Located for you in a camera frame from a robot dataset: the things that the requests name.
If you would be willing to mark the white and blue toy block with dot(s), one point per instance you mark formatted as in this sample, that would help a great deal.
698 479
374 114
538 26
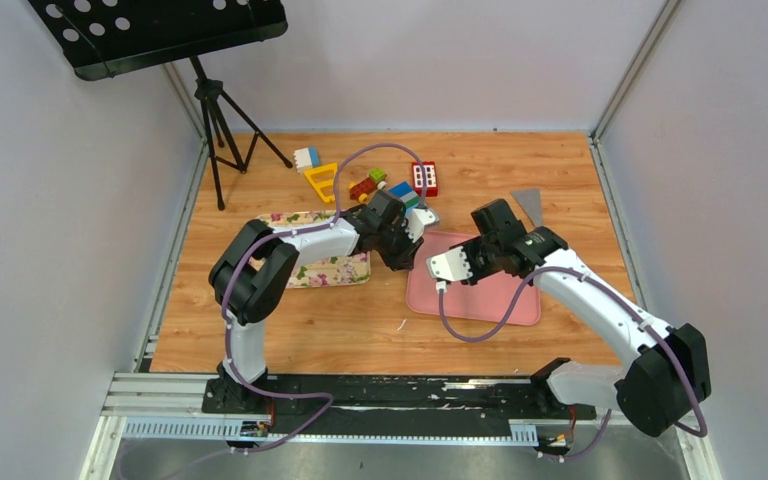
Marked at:
306 159

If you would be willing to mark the blue green white brick stack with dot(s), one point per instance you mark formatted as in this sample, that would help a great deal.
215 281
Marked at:
405 192

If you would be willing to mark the pink rectangular tray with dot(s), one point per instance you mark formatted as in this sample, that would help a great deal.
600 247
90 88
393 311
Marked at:
486 301

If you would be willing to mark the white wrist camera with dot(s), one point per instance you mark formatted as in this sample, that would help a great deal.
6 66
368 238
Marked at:
450 266
418 220

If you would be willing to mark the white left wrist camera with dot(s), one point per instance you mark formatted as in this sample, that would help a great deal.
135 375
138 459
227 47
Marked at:
418 220

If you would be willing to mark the black tripod stand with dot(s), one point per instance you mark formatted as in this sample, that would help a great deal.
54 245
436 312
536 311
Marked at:
222 146

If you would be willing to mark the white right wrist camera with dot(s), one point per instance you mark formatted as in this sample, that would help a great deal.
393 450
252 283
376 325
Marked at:
450 266

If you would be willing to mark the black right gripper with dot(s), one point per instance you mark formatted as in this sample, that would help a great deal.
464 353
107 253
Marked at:
468 248

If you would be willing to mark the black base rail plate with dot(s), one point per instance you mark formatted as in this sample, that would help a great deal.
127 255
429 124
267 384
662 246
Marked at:
392 404

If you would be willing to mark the metal dough scraper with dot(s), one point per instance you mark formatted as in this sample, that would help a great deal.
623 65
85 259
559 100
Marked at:
530 202

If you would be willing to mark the yellow triangular toy frame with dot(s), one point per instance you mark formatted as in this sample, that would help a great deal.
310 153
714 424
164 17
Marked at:
321 179

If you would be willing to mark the white slotted cable duct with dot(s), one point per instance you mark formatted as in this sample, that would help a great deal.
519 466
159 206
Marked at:
516 433

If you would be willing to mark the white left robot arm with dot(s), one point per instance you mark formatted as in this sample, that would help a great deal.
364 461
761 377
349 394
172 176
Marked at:
250 277

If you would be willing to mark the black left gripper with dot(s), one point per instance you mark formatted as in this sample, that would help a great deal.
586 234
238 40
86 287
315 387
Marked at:
407 260

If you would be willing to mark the red window toy brick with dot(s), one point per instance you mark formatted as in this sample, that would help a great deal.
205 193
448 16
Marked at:
424 179

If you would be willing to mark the red toy brick car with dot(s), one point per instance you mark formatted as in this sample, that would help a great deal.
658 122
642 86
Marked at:
363 191

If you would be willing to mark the floral rectangular tray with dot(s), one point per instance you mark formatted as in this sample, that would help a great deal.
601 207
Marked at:
331 271

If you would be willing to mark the black perforated stand shelf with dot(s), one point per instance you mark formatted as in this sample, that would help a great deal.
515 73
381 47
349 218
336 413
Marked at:
104 39

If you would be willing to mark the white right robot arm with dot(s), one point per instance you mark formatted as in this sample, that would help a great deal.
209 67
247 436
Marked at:
664 372

